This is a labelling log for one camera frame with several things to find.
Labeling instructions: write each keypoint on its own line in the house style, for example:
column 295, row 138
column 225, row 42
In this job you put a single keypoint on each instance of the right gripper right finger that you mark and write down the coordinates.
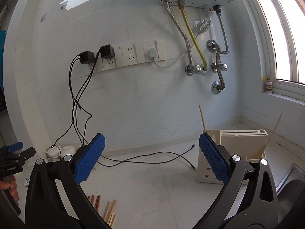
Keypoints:
column 218, row 164

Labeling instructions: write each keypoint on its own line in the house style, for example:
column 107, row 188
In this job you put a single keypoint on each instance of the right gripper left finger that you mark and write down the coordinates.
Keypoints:
column 86, row 157

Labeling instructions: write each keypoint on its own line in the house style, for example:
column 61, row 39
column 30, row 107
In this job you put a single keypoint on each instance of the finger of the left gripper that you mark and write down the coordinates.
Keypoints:
column 25, row 155
column 15, row 147

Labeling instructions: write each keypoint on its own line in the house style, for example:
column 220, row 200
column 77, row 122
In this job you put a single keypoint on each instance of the light bamboo chopstick five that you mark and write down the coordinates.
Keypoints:
column 269, row 138

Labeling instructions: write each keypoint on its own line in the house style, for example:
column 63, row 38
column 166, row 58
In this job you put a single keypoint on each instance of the light bamboo chopstick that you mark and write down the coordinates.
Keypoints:
column 202, row 118

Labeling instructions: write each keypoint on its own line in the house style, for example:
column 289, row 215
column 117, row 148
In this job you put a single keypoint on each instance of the dark brown chopstick four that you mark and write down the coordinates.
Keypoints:
column 98, row 202

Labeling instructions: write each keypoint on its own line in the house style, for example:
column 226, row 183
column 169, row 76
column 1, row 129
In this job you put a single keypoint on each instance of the light bamboo chopstick three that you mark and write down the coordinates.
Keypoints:
column 111, row 211

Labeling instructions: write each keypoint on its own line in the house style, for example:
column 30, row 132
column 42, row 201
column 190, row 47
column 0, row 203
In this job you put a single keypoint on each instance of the dark brown chopstick two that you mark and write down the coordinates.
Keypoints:
column 92, row 199

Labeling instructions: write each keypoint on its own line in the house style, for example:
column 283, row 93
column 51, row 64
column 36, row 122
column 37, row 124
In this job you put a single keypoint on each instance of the light bamboo chopstick two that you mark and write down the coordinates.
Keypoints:
column 105, row 217

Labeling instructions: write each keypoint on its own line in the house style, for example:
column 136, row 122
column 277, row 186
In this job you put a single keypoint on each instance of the left hand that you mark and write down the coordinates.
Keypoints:
column 12, row 186

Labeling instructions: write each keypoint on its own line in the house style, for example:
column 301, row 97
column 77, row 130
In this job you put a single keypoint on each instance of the small white button device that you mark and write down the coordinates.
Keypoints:
column 26, row 182

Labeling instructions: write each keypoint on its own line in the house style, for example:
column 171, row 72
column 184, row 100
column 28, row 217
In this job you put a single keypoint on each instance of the cream utensil holder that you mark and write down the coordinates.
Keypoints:
column 248, row 144

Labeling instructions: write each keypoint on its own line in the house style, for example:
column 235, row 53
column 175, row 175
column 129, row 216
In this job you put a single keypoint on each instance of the steel sink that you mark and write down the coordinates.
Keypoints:
column 290, row 189

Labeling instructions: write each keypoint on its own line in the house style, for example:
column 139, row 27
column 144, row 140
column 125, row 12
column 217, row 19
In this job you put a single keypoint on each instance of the small bottle on sill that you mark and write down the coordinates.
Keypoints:
column 268, row 84

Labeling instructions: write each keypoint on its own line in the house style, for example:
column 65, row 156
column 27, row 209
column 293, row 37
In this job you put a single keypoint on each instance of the black power adapter left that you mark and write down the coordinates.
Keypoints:
column 87, row 57

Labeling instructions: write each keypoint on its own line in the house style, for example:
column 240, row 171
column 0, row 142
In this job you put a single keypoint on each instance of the black power adapter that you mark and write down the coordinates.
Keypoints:
column 107, row 51
column 87, row 57

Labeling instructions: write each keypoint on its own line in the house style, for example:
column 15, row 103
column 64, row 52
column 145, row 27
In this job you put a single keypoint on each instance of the chrome water valve right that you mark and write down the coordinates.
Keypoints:
column 222, row 67

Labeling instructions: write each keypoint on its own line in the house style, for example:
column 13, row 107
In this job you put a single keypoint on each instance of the chrome water valve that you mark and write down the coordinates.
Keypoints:
column 222, row 67
column 190, row 70

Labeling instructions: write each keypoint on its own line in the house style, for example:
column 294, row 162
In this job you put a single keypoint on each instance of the chrome water valve left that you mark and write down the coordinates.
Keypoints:
column 190, row 70

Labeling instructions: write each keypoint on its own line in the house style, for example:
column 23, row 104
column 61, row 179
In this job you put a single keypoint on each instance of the black power adapter right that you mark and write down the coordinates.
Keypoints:
column 107, row 51

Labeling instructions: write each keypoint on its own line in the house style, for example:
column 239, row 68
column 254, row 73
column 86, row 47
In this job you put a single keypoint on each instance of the white socket strip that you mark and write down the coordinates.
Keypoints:
column 128, row 55

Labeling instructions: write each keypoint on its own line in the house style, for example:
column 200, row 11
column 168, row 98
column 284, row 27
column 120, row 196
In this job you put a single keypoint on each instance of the wire dish rack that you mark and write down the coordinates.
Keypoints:
column 52, row 160

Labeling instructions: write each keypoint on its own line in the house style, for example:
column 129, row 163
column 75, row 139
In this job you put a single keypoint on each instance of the window frame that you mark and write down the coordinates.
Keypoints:
column 281, row 29

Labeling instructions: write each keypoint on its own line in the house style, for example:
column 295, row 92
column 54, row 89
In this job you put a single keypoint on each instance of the white plug with cord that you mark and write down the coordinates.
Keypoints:
column 201, row 28

